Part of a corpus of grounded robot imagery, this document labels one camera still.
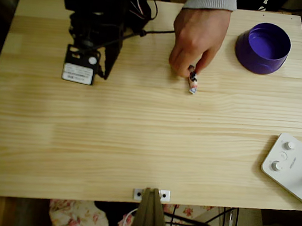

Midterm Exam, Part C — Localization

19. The candy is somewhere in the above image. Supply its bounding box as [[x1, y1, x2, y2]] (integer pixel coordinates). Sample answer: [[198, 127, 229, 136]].
[[186, 64, 200, 95]]

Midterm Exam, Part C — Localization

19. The purple bowl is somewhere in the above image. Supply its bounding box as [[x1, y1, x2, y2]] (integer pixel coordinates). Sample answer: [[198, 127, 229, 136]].
[[232, 19, 294, 77]]

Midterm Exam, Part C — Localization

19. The person's bare hand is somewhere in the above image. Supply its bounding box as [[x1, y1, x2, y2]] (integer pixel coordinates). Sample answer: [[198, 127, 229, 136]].
[[167, 4, 232, 81]]

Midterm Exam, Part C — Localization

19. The black device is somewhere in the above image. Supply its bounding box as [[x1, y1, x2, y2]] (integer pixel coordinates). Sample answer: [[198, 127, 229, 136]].
[[256, 0, 289, 13]]

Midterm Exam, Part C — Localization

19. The white lamp knob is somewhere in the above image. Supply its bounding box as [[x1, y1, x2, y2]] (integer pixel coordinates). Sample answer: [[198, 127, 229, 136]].
[[283, 140, 297, 152], [270, 160, 284, 173]]

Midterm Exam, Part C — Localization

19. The white control box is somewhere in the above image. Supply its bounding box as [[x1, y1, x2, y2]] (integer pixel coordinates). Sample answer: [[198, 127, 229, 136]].
[[257, 130, 302, 207]]

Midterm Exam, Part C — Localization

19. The black camera box with label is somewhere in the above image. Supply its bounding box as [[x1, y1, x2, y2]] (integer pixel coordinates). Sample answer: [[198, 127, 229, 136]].
[[61, 44, 102, 87]]

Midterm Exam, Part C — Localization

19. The black camera cable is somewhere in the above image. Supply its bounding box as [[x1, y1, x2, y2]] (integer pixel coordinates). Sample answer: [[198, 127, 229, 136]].
[[92, 22, 176, 56]]

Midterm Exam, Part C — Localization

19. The aluminium corner bracket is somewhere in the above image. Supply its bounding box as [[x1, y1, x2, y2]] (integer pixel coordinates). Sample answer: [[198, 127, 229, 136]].
[[132, 186, 172, 203]]

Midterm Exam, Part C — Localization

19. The white cable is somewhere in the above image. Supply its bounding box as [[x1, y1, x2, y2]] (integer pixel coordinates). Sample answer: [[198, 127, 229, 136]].
[[118, 207, 139, 226]]

